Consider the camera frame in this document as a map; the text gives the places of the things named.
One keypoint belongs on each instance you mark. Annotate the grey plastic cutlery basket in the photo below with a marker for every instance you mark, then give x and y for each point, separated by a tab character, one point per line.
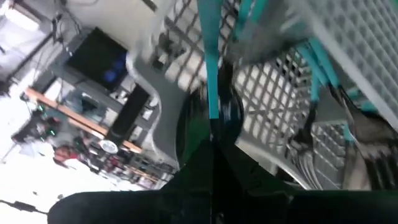
273	93

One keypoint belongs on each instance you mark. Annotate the black monitor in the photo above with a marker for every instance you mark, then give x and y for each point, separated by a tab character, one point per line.
99	60

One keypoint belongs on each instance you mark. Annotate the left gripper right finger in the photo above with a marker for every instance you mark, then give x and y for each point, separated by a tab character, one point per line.
280	208

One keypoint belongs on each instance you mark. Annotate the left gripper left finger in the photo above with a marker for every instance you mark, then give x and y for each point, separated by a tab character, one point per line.
155	208

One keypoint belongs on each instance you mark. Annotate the wood-top workbench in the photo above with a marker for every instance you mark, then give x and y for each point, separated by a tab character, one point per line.
77	116

